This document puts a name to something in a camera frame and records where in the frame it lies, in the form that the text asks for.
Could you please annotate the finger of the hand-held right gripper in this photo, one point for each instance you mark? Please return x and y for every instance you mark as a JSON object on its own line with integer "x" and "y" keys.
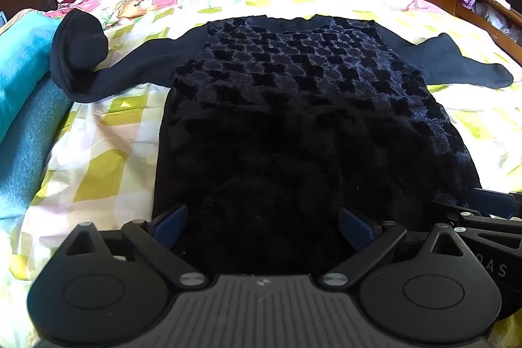
{"x": 495, "y": 203}

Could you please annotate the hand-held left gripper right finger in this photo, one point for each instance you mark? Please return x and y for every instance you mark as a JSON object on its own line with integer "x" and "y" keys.
{"x": 355, "y": 227}

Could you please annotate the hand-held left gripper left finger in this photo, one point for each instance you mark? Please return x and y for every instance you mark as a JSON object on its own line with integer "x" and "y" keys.
{"x": 171, "y": 222}

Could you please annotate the black velvet sweater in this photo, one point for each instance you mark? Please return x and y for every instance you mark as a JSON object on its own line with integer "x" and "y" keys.
{"x": 293, "y": 119}

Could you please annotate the checked floral bed quilt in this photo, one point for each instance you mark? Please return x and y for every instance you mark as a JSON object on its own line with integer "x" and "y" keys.
{"x": 122, "y": 168}

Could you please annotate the grey-green blanket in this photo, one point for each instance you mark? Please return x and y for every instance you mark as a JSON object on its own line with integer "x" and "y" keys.
{"x": 28, "y": 152}

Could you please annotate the teal folded blanket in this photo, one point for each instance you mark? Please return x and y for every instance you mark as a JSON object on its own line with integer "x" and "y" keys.
{"x": 20, "y": 62}

